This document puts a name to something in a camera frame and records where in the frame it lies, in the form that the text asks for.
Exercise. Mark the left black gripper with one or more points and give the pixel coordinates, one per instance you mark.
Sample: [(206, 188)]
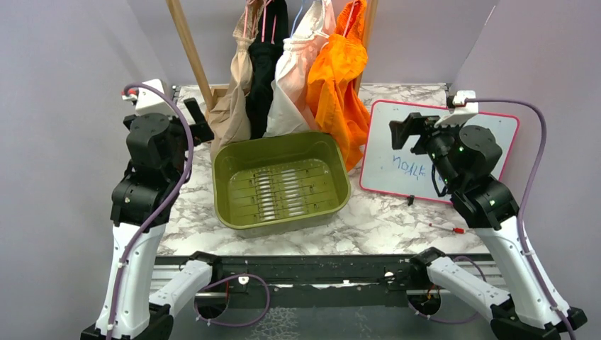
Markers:
[(200, 132)]

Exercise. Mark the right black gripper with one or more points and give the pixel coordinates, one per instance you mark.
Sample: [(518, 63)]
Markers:
[(417, 124)]

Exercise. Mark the orange shorts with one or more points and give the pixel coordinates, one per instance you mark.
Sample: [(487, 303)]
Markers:
[(336, 107)]

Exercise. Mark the olive green plastic bin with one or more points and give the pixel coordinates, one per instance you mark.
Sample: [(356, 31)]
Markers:
[(279, 184)]

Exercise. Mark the pink wire hanger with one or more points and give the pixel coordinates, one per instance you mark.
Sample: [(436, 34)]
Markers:
[(353, 5)]

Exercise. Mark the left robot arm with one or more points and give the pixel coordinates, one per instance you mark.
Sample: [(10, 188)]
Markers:
[(141, 206)]

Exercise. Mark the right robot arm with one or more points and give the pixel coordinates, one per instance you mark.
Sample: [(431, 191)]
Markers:
[(464, 156)]

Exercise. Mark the beige shorts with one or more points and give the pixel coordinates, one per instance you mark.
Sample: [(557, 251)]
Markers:
[(228, 120)]

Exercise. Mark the black shorts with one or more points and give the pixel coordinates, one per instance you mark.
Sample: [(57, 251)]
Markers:
[(264, 57)]

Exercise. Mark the white shorts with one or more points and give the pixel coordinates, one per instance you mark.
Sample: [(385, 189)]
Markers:
[(289, 111)]

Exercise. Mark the pink hanger of black shorts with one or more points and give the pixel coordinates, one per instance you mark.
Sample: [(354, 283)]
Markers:
[(268, 23)]

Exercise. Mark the wooden clothes rack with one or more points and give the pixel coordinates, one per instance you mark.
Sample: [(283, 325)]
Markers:
[(212, 94)]

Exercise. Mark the red capped marker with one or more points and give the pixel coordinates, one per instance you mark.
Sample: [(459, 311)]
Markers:
[(456, 230)]

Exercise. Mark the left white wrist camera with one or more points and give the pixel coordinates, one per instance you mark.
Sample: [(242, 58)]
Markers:
[(145, 101)]

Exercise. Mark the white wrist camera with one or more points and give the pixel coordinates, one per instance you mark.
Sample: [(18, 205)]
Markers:
[(145, 101), (460, 109)]

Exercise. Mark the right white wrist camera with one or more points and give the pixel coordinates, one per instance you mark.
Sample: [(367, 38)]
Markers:
[(460, 109)]

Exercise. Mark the blue wire hanger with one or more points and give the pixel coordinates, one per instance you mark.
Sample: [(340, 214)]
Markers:
[(297, 17)]

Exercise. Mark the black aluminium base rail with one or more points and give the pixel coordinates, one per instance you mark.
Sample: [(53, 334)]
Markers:
[(313, 281)]

